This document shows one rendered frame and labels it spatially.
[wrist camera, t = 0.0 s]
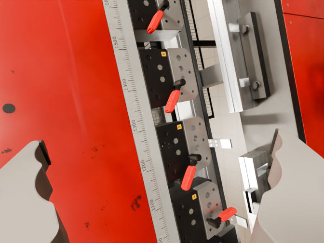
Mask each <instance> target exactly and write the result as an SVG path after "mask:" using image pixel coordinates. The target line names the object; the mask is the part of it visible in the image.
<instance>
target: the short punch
mask: <svg viewBox="0 0 324 243"><path fill-rule="evenodd" d="M216 236H217V237H219V238H221V239H223V240H224V242H225V243H241V239H240V235H239V230H238V225H237V222H236V223H234V224H229V225H228V226H227V227H225V228H224V229H223V230H222V231H220V232H219V233H218V234H216Z"/></svg>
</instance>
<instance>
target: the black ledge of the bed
mask: <svg viewBox="0 0 324 243"><path fill-rule="evenodd" d="M238 4H239V8H240V14H241V17H242V16H244V15H246V14H247V13H249V12H255V13H256V20H257V26H258V31H259V36H260V41H261V47H262V52H263V57H264V62H265V68H266V73H267V78H268V83H269V89H270V97H266V98H261V99H257V104H258V107H255V108H251V109H248V110H245V111H239V113H240V118H241V123H242V128H243V135H244V139H245V145H246V150H247V152H250V151H252V150H262V151H267V156H268V160H269V166H272V162H273V158H272V156H271V155H270V154H269V151H270V147H271V143H272V139H273V136H274V132H275V129H276V128H277V129H281V128H284V129H287V130H288V131H290V132H291V133H292V134H294V135H295V136H296V137H297V138H299V139H300V140H301V141H302V142H304V143H305V144H306V139H305V134H304V128H303V123H302V117H301V112H300V106H299V101H298V95H297V88H296V83H295V77H294V72H293V66H292V61H291V55H290V50H289V45H288V39H287V33H286V28H285V23H284V15H283V10H282V5H281V0H238Z"/></svg>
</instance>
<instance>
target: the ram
mask: <svg viewBox="0 0 324 243"><path fill-rule="evenodd" d="M116 4H117V8H118V13H119V17H120V22H121V27H122V31H123V36H124V40H125V45H126V49H127V53H128V57H129V62H130V66H131V71H132V75H133V79H134V84H135V89H136V94H137V98H138V102H139V107H140V111H141V116H142V120H143V125H144V128H145V133H146V137H147V142H148V148H149V152H150V156H151V160H152V165H153V169H154V174H155V178H156V182H157V187H158V191H159V196H160V200H161V204H162V210H163V214H164V219H165V223H166V227H167V231H168V236H169V240H170V243H180V240H179V235H178V231H177V226H176V221H175V216H174V212H173V208H172V203H171V199H170V194H169V190H168V186H167V181H166V177H165V172H164V167H163V163H162V158H161V153H160V149H159V144H158V140H157V136H156V131H155V127H154V122H153V118H152V114H151V109H150V104H149V99H148V94H147V90H146V86H145V81H144V77H143V72H142V68H141V64H140V59H139V55H138V50H137V45H136V41H135V36H134V31H133V27H132V22H131V18H130V14H129V9H128V5H127V0H116ZM39 140H43V141H44V143H45V145H46V148H47V151H48V154H49V158H50V161H51V165H49V167H48V169H47V171H46V175H47V177H48V179H49V181H50V184H51V186H52V188H53V192H52V194H51V196H50V198H49V202H52V203H53V204H54V206H55V208H56V210H57V212H58V215H59V217H60V219H61V221H62V223H63V225H64V227H65V229H66V231H67V235H68V239H69V242H70V243H158V241H157V236H156V232H155V228H154V224H153V219H152V215H151V210H150V206H149V201H148V197H147V192H146V188H145V183H144V179H143V175H142V171H141V166H140V162H139V158H138V153H137V149H136V145H135V139H134V135H133V131H132V127H131V122H130V118H129V114H128V109H127V105H126V101H125V96H124V92H123V88H122V82H121V78H120V74H119V69H118V65H117V61H116V56H115V52H114V48H113V44H112V39H111V35H110V30H109V27H108V21H107V17H106V12H105V8H104V4H103V0H0V169H1V168H2V167H3V166H4V165H5V164H6V163H7V162H9V161H10V160H11V159H12V158H13V157H14V156H15V155H16V154H17V153H19V152H20V151H21V150H22V149H23V148H24V147H25V146H26V145H27V144H28V143H30V142H32V141H39Z"/></svg>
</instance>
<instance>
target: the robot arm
mask: <svg viewBox="0 0 324 243"><path fill-rule="evenodd" d="M269 154H270V155H271V156H272V158H273V162H272V166H271V169H270V173H269V177H268V182H269V184H270V186H271V190H269V191H267V192H265V193H264V194H263V196H262V199H261V203H260V206H259V209H258V213H257V216H256V220H255V223H254V227H253V231H252V235H251V239H250V243H324V159H323V158H322V157H321V156H320V155H319V154H317V153H316V152H315V151H314V150H312V149H311V148H310V147H309V146H307V145H306V144H305V143H304V142H302V141H301V140H300V139H299V138H297V137H296V136H295V135H294V134H292V133H291V132H290V131H288V130H287V129H284V128H281V129H277V128H276V129H275V132H274V136H273V139H272V143H271V147H270V151H269ZM49 165H51V161H50V158H49V154H48V151H47V148H46V145H45V143H44V141H43V140H39V141H32V142H30V143H28V144H27V145H26V146H25V147H24V148H23V149H22V150H21V151H20V152H19V153H17V154H16V155H15V156H14V157H13V158H12V159H11V160H10V161H9V162H7V163H6V164H5V165H4V166H3V167H2V168H1V169H0V243H70V242H69V239H68V234H67V231H66V229H65V227H64V225H63V223H62V221H61V219H60V217H59V215H58V212H57V210H56V208H55V206H54V204H53V203H52V202H49V198H50V196H51V194H52V192H53V188H52V186H51V184H50V181H49V179H48V177H47V175H46V171H47V169H48V167H49Z"/></svg>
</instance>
